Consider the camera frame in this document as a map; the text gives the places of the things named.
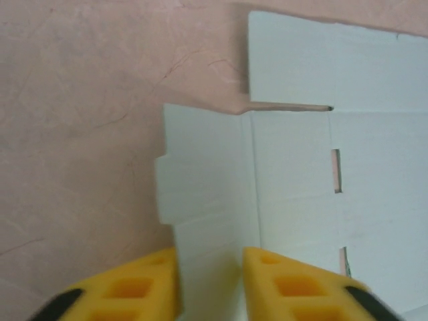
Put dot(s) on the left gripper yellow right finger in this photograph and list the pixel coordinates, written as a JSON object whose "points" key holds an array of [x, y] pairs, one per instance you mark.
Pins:
{"points": [[261, 287]]}

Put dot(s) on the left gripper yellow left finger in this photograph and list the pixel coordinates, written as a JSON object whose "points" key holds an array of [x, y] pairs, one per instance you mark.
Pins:
{"points": [[164, 284]]}

